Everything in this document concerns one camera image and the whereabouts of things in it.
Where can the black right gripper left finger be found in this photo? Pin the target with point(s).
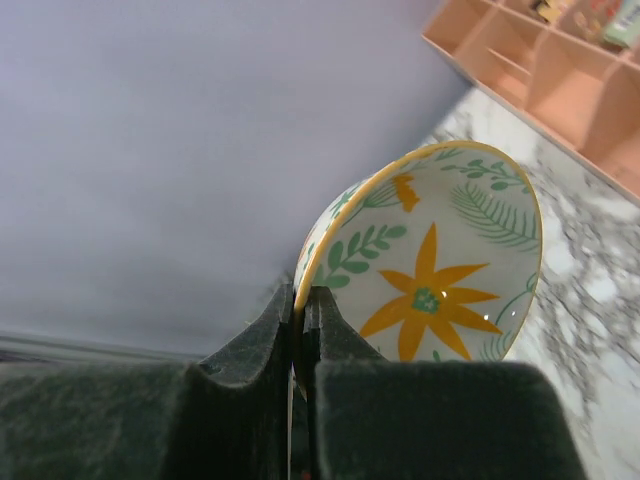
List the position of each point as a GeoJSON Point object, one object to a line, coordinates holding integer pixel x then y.
{"type": "Point", "coordinates": [224, 417]}

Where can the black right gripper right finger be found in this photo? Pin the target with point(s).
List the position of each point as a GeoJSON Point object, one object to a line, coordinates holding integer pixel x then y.
{"type": "Point", "coordinates": [371, 418]}

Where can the orange flower bowl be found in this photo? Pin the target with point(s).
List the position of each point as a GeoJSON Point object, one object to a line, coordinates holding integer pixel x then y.
{"type": "Point", "coordinates": [435, 257]}

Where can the orange plastic file organizer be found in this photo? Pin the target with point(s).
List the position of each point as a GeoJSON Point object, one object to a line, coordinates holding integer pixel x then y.
{"type": "Point", "coordinates": [583, 95]}

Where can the items in organizer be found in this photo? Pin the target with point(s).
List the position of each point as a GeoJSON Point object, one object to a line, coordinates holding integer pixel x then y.
{"type": "Point", "coordinates": [613, 23]}

